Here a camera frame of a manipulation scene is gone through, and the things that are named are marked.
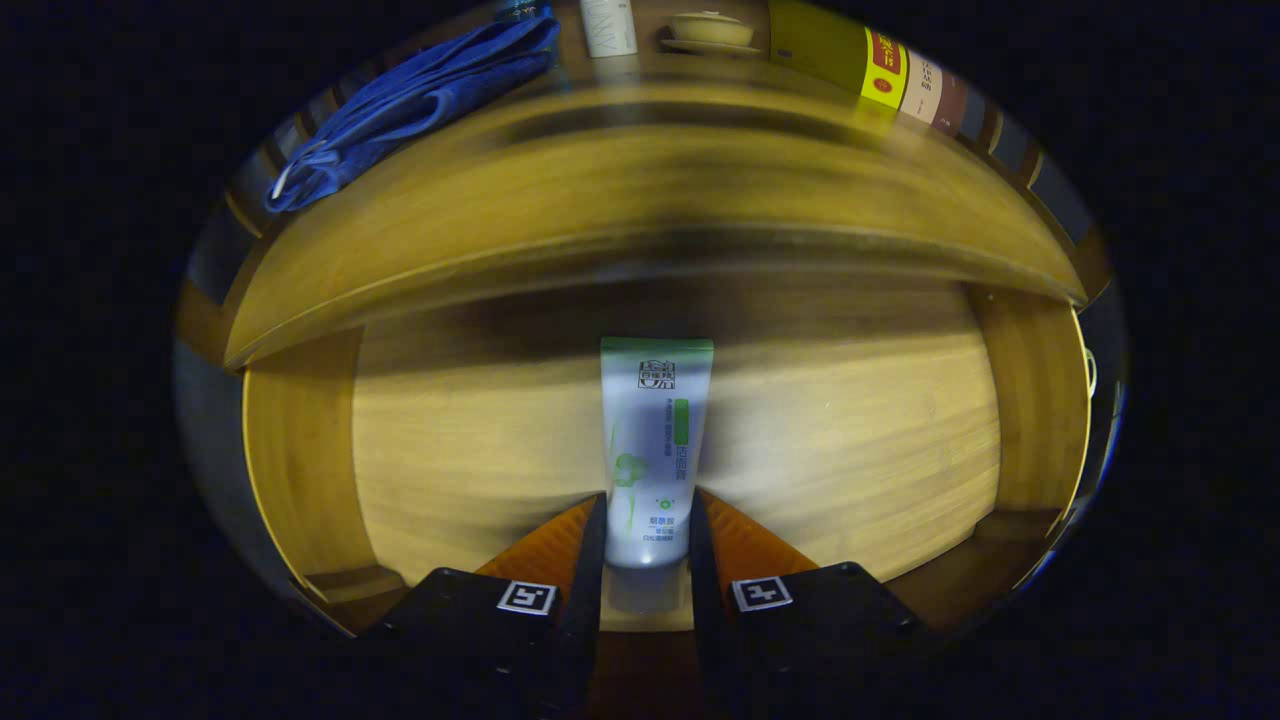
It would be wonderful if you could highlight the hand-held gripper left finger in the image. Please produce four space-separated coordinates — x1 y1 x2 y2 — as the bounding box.
362 490 609 717

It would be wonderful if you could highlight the white and green tube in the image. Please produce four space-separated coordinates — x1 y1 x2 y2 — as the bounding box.
600 337 716 613

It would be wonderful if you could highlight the brown book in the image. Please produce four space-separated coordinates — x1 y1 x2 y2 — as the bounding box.
935 72 969 138

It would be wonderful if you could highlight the beige lidded teacup with saucer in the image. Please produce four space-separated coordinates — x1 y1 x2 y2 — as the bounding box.
660 11 758 56

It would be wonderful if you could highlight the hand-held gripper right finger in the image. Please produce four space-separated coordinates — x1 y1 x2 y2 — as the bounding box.
688 488 936 717

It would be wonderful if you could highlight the white pump bottle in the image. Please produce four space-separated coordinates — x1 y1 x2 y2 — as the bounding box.
580 0 639 59

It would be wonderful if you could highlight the yellow book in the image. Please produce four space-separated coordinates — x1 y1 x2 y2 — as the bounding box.
768 0 909 111

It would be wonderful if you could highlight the wooden countertop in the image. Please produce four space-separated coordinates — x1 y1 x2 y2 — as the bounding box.
222 60 1091 371

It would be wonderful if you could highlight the folded blue towel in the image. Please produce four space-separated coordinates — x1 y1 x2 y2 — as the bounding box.
264 10 563 214

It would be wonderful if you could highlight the orange and white book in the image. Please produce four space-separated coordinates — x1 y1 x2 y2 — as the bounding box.
897 55 946 126

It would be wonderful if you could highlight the wooden cabinet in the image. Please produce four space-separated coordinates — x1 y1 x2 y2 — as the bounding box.
175 0 1116 641

